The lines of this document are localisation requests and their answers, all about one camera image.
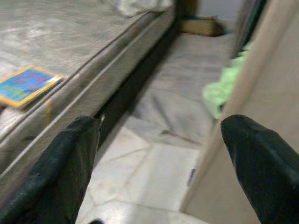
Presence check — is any white pillow with script print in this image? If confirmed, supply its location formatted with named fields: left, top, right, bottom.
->
left=116, top=0, right=173, bottom=17

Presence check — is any light green cloth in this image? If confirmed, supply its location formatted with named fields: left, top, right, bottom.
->
left=202, top=44, right=253, bottom=119

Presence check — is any dark bed frame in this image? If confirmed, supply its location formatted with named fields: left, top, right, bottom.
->
left=93, top=21, right=185, bottom=150

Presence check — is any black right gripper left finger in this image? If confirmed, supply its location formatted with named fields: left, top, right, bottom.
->
left=0, top=115, right=101, bottom=224

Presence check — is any brown cardboard box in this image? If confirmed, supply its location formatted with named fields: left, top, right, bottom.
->
left=179, top=15, right=225, bottom=37

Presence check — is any beige wooden cabinet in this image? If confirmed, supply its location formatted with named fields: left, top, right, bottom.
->
left=181, top=0, right=299, bottom=224

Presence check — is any white quilted mattress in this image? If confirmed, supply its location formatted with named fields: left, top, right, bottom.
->
left=0, top=0, right=176, bottom=187

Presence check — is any colourful children's book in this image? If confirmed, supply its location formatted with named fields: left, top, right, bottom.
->
left=0, top=65, right=65, bottom=110

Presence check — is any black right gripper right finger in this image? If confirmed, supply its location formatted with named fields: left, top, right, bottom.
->
left=221, top=114, right=299, bottom=224

